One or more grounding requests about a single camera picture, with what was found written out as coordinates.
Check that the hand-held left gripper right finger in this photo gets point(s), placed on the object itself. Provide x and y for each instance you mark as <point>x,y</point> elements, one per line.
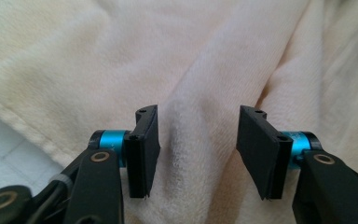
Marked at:
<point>262,152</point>

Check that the white grid mat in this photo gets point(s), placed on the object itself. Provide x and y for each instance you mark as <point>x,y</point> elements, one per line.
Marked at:
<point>9,152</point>

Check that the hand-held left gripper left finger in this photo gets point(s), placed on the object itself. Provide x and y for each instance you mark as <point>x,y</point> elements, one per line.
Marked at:
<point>141,155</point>

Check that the cream towel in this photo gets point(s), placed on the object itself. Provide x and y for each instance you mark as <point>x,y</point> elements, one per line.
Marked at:
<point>199,62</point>

